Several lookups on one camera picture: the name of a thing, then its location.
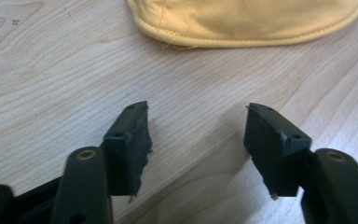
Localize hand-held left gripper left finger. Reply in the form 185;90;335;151
101;100;153;198

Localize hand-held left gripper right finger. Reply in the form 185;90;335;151
242;102;313;198

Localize yellow cloth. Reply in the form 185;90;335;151
126;0;358;49

